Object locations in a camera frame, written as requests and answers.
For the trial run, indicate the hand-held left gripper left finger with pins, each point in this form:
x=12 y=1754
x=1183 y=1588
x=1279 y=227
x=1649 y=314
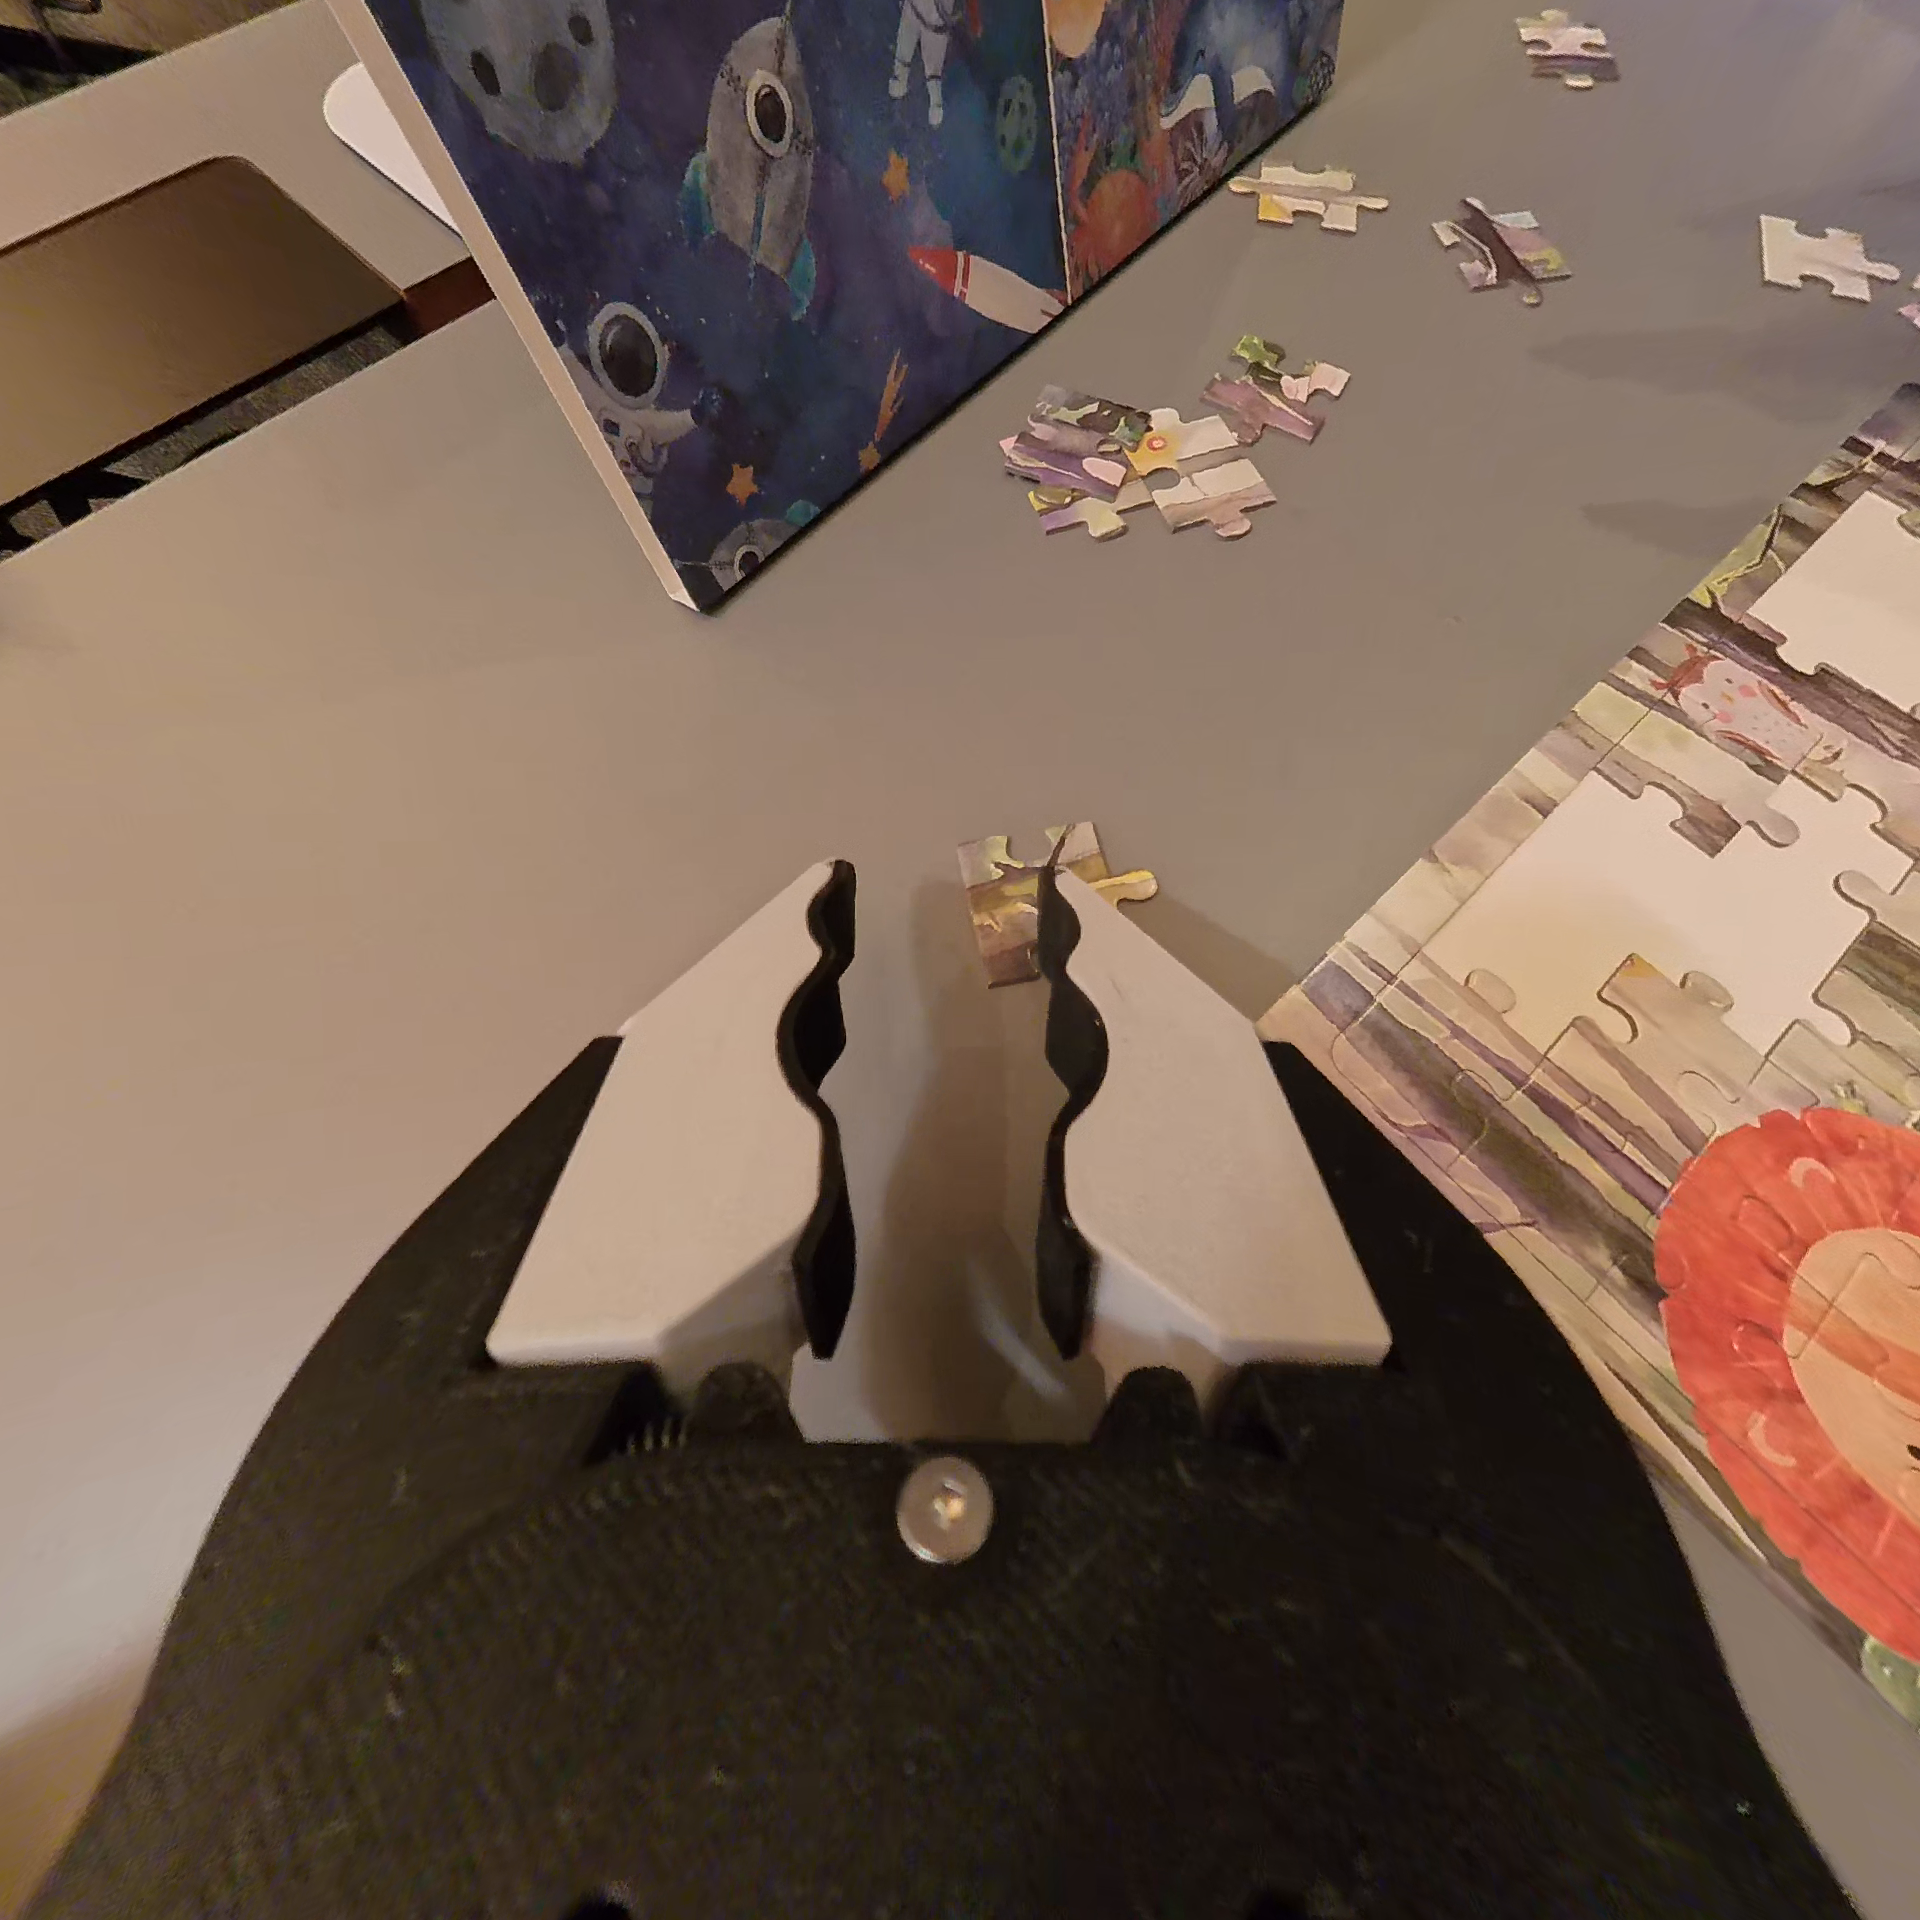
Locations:
x=675 y=1171

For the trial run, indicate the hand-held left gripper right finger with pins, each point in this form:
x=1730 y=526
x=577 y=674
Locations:
x=1215 y=1171

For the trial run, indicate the yellow-green puzzle piece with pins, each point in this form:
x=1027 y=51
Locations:
x=998 y=914

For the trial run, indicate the partly assembled jigsaw puzzle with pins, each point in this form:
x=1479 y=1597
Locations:
x=1651 y=900

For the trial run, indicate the pale grey puzzle piece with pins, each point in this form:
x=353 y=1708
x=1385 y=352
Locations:
x=1215 y=494

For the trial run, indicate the purple joined puzzle pieces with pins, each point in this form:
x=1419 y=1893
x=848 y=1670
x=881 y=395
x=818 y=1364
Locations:
x=1079 y=450

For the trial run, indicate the green-tipped puzzle piece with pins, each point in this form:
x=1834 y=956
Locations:
x=1276 y=394

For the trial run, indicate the illustrated puzzle box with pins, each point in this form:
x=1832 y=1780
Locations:
x=721 y=299

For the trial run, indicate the dark purple puzzle piece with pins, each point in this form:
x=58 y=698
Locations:
x=1500 y=250

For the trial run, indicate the white patterned puzzle piece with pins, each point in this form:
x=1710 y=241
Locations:
x=1305 y=195

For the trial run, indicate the plain white puzzle piece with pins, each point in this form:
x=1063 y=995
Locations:
x=1817 y=254

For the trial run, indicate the grey striped puzzle piece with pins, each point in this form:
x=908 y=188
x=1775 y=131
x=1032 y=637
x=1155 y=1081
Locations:
x=1568 y=44

